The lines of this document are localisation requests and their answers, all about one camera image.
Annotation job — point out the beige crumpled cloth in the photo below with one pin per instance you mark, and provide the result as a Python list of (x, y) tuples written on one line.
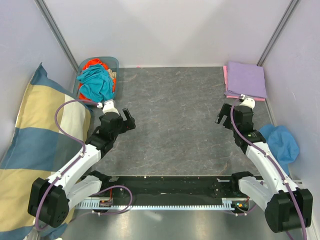
[(112, 74)]

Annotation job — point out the blue bucket hat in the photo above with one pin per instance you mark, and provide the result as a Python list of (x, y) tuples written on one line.
[(282, 145)]

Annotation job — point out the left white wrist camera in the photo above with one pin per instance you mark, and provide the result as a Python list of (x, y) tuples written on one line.
[(107, 106)]

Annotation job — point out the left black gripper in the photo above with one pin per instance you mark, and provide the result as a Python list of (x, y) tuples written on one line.
[(128, 124)]

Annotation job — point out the blue plastic laundry basket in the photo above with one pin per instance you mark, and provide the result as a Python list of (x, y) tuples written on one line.
[(110, 61)]

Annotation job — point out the teal t shirt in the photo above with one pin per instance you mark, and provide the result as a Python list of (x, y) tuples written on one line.
[(97, 85)]

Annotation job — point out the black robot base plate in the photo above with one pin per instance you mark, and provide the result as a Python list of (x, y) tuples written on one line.
[(174, 190)]

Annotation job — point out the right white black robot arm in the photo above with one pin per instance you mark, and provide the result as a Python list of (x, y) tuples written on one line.
[(286, 206)]

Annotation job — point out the folded pink t shirt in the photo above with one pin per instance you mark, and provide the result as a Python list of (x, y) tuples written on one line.
[(226, 93)]

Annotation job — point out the blue beige striped pillow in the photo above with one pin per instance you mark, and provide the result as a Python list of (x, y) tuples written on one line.
[(48, 128)]

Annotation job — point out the right aluminium frame post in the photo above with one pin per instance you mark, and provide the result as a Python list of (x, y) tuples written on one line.
[(289, 11)]

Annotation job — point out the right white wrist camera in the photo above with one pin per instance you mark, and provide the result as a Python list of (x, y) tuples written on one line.
[(247, 101)]

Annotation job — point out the left aluminium frame post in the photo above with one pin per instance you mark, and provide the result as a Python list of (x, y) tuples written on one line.
[(49, 18)]

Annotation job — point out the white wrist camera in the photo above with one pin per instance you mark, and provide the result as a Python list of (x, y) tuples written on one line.
[(247, 101), (107, 106)]

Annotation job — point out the aluminium frame post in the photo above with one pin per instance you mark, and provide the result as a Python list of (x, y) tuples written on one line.
[(49, 18), (289, 11)]

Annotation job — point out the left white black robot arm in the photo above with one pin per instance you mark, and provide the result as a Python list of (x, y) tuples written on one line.
[(51, 199)]

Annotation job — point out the folded purple t shirt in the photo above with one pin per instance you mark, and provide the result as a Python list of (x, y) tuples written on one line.
[(246, 79)]

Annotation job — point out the grey slotted cable duct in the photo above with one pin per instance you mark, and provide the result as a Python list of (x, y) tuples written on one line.
[(96, 203)]

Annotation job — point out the orange t shirt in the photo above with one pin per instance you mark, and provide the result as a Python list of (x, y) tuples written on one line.
[(91, 62)]

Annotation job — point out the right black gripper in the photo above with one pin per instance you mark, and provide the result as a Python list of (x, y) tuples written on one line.
[(225, 110)]

